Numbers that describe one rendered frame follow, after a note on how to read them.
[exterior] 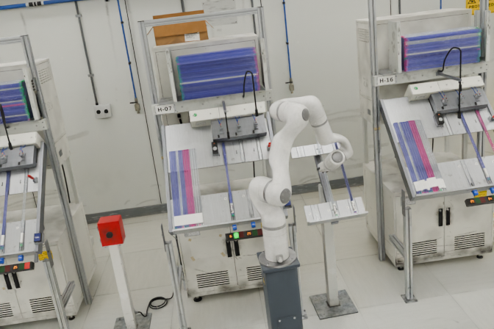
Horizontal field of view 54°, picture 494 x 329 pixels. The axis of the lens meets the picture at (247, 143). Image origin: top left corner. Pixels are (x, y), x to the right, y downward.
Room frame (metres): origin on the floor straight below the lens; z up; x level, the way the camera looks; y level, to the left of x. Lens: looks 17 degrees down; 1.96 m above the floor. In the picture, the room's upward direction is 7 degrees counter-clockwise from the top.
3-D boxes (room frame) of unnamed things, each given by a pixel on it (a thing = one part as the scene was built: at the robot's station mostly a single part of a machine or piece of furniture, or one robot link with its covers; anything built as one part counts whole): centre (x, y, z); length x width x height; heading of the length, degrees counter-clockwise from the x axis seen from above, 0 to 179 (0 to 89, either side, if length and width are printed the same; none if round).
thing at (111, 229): (2.73, 0.89, 0.39); 0.24 x 0.24 x 0.78; 3
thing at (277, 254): (2.17, -0.08, 0.79); 0.19 x 0.19 x 0.18
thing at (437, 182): (3.12, -1.28, 0.65); 1.01 x 0.73 x 1.29; 3
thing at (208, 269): (3.23, 0.19, 0.31); 0.70 x 0.65 x 0.62; 93
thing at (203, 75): (3.11, 0.13, 1.52); 0.51 x 0.13 x 0.27; 93
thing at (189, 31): (3.40, 0.25, 1.82); 0.68 x 0.30 x 0.20; 93
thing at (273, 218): (2.20, -0.06, 1.00); 0.19 x 0.12 x 0.24; 39
